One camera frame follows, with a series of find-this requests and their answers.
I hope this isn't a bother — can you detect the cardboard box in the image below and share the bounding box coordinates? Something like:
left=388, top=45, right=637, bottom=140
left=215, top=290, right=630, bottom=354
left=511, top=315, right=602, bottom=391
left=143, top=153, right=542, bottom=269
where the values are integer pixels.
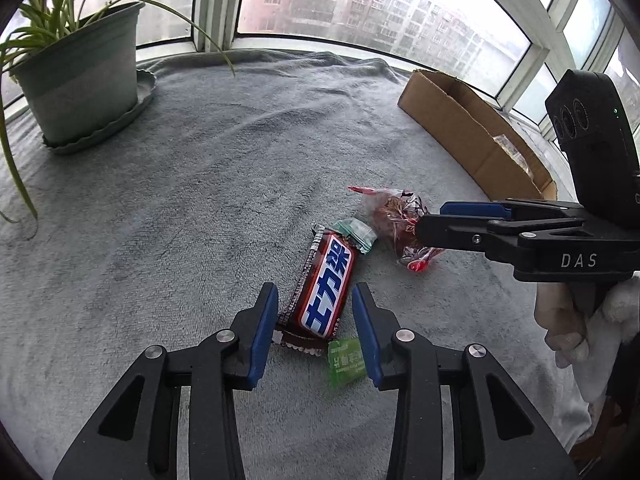
left=397, top=70, right=558, bottom=203

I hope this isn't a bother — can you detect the small red clear snack packet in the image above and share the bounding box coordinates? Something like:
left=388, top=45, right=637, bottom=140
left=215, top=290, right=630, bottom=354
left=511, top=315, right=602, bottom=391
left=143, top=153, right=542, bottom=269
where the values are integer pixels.
left=348, top=186, right=446, bottom=275

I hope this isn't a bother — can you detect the clear cracker packet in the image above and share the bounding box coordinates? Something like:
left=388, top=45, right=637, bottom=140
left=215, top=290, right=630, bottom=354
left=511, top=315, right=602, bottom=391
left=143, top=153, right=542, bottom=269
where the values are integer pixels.
left=492, top=134, right=536, bottom=178

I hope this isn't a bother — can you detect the grey blanket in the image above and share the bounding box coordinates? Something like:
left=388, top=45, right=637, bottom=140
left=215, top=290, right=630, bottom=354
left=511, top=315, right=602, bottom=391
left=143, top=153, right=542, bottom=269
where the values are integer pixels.
left=0, top=49, right=601, bottom=480

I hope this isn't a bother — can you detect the green candy packet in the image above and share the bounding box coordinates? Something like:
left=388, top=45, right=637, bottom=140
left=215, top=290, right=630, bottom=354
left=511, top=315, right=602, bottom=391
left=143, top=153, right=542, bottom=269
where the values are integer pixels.
left=327, top=337, right=368, bottom=389

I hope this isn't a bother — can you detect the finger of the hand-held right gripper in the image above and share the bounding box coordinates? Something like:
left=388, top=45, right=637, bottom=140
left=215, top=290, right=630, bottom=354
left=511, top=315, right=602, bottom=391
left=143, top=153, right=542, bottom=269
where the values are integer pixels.
left=415, top=216, right=522, bottom=261
left=440, top=200, right=587, bottom=228

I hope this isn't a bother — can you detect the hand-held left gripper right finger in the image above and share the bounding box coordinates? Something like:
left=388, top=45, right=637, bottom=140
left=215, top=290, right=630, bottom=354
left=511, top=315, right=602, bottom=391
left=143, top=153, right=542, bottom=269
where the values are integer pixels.
left=351, top=282, right=576, bottom=480

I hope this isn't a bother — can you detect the white window frame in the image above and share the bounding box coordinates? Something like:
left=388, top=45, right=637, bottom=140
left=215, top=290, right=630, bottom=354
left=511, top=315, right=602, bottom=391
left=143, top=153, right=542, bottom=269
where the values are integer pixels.
left=0, top=0, right=640, bottom=141

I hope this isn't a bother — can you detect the spider plant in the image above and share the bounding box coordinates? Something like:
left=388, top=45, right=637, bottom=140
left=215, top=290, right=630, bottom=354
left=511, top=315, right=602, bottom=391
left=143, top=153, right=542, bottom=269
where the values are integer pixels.
left=0, top=0, right=236, bottom=226

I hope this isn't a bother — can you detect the green pot saucer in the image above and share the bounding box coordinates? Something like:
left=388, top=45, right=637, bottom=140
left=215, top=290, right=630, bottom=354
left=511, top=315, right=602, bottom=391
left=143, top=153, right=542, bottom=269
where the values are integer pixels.
left=41, top=70, right=157, bottom=156

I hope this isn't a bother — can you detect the green plastic plant pot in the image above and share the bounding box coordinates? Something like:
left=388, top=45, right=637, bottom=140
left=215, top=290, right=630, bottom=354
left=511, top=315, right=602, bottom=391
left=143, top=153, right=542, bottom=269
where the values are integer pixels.
left=9, top=1, right=146, bottom=147

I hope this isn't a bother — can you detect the person's right hand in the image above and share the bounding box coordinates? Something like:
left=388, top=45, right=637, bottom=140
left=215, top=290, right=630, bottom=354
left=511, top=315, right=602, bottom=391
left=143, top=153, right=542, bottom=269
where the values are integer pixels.
left=534, top=272, right=640, bottom=403

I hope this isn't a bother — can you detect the teal white candy packet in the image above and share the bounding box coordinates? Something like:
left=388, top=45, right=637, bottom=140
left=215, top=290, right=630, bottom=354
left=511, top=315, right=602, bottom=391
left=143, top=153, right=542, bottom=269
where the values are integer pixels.
left=334, top=216, right=378, bottom=256

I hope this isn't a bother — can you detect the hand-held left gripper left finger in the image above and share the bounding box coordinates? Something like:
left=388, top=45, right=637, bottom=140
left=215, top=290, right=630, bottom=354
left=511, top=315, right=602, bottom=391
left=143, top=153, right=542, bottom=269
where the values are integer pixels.
left=52, top=282, right=279, bottom=480

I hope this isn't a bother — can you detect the brown chocolate bar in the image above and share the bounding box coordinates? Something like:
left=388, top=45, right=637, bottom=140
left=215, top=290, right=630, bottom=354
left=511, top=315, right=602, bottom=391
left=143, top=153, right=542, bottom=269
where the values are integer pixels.
left=272, top=224, right=360, bottom=358

